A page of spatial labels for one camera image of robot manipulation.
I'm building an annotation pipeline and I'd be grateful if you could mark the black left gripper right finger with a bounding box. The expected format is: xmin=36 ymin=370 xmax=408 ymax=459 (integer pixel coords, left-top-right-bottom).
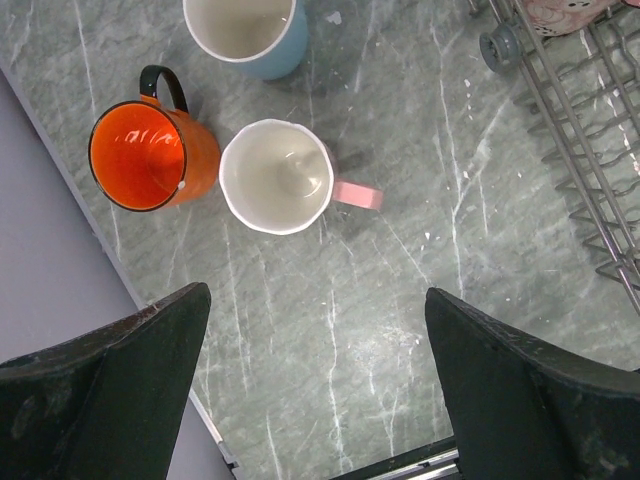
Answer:
xmin=425 ymin=288 xmax=639 ymax=479

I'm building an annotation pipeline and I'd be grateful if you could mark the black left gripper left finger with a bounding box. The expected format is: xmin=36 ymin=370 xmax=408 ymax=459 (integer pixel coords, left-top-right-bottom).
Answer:
xmin=1 ymin=283 xmax=211 ymax=479

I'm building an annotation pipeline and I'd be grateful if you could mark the orange mug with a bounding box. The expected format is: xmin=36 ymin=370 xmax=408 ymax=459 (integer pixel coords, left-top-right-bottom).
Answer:
xmin=88 ymin=65 xmax=221 ymax=212

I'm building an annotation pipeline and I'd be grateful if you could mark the pink faceted mug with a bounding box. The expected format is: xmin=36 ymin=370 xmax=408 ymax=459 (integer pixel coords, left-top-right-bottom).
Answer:
xmin=218 ymin=119 xmax=383 ymax=236

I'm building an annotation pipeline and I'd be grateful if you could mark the light blue mug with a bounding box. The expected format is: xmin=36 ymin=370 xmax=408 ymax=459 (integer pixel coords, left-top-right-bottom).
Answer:
xmin=182 ymin=0 xmax=309 ymax=81

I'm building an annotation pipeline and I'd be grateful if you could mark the pink patterned mug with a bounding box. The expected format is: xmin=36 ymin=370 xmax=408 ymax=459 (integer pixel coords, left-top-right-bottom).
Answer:
xmin=522 ymin=0 xmax=615 ymax=37

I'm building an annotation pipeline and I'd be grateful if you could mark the grey wire dish rack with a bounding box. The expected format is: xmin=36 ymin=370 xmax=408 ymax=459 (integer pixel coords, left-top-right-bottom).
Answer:
xmin=469 ymin=1 xmax=639 ymax=307

